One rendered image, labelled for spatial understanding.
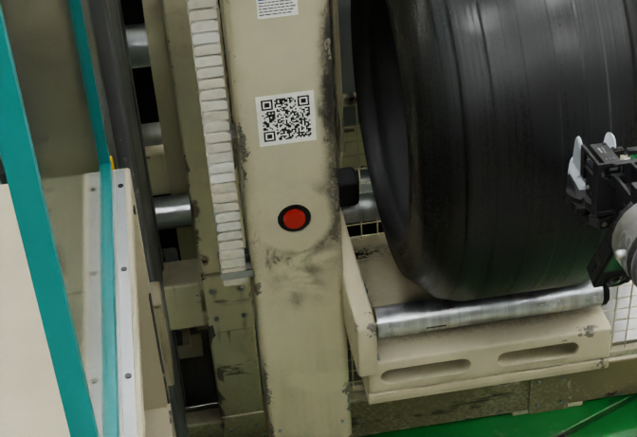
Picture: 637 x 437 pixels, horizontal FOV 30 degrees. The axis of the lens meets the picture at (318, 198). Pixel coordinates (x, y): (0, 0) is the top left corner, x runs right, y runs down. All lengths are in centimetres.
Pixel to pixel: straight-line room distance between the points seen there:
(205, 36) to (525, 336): 63
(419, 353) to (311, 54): 47
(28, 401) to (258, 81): 57
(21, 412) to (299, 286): 68
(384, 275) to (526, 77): 63
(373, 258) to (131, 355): 89
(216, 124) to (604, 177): 53
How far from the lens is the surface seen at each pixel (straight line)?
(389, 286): 190
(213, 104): 153
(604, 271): 132
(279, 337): 175
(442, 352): 170
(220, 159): 157
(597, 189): 127
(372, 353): 165
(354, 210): 189
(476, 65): 138
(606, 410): 287
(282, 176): 158
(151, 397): 159
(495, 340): 172
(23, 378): 114
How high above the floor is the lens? 201
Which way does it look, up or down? 35 degrees down
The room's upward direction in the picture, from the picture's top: 4 degrees counter-clockwise
